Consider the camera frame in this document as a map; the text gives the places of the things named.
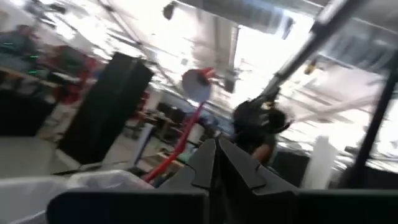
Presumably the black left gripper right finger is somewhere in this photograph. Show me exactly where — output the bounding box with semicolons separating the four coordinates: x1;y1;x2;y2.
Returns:
217;136;299;195

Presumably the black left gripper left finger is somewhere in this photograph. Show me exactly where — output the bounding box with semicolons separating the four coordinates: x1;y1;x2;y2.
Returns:
157;138;218;196

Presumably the red articulated stand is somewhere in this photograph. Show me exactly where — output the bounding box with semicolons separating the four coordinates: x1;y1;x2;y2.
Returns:
142;67;218;184

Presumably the clear plastic bin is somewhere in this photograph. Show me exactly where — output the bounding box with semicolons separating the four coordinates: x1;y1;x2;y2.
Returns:
67;169;154;191
0;175;69;224

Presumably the tall black cabinet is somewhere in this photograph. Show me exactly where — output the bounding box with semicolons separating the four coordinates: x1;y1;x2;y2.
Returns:
57;51;155;166

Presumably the black frame pole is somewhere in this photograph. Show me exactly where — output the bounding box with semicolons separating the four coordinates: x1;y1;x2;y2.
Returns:
350;51;398;189

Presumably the grey metal frame pole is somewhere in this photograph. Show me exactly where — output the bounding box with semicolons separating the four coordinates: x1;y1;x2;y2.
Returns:
260;0;369;98

